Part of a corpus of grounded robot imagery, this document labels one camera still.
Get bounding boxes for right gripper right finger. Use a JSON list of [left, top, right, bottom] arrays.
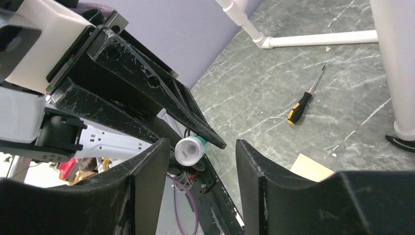
[[235, 139, 415, 235]]

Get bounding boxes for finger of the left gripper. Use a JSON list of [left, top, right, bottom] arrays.
[[51, 79, 161, 143], [87, 27, 227, 149]]

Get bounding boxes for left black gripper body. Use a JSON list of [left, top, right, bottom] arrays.
[[50, 11, 176, 95]]

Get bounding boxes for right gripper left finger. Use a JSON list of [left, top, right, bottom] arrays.
[[0, 139, 170, 235]]

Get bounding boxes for green white glue stick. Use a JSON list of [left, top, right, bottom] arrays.
[[174, 135, 208, 166]]

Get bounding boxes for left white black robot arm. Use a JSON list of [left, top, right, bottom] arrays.
[[0, 8, 226, 163]]

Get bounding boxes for black grey pliers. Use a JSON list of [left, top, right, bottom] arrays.
[[385, 135, 415, 153]]

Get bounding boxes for yellow black screwdriver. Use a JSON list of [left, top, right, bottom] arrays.
[[287, 65, 326, 124]]

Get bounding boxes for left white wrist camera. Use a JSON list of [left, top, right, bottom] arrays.
[[0, 0, 95, 94]]

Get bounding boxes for white PVC pipe frame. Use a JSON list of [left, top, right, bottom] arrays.
[[218, 0, 415, 141]]

